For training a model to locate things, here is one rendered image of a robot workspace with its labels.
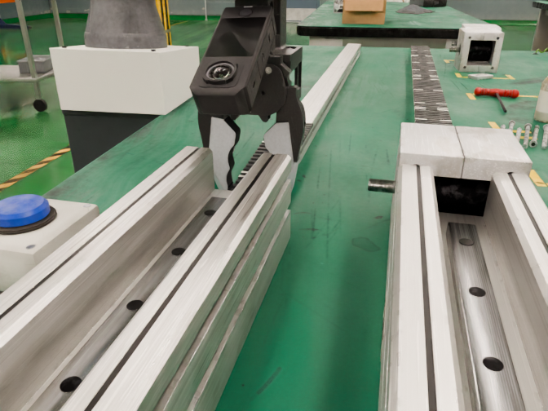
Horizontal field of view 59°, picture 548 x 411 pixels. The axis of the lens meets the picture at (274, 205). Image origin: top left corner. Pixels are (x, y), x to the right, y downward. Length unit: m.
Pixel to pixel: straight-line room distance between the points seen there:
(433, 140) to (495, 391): 0.25
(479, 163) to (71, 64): 0.72
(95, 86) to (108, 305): 0.66
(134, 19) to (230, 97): 0.61
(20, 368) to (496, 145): 0.38
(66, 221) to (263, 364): 0.18
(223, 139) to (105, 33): 0.51
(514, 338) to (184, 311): 0.18
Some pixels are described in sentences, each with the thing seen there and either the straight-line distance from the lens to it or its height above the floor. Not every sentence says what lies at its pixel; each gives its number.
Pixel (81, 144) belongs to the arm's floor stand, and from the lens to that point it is 1.00.
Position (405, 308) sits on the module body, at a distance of 0.24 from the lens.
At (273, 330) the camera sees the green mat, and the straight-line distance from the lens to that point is 0.35.
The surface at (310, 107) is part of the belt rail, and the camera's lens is 0.80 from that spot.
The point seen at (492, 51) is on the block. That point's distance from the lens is 1.37.
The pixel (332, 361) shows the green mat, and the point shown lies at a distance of 0.33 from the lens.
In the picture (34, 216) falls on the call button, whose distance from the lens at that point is 0.39.
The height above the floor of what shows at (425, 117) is 0.81.
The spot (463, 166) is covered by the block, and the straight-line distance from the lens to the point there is 0.42.
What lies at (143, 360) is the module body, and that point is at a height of 0.86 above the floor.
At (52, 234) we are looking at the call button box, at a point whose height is 0.84.
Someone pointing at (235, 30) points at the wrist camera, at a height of 0.96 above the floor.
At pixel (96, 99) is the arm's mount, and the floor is 0.80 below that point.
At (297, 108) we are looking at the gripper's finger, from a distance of 0.45.
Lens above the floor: 1.01
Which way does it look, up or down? 26 degrees down
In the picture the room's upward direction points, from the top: straight up
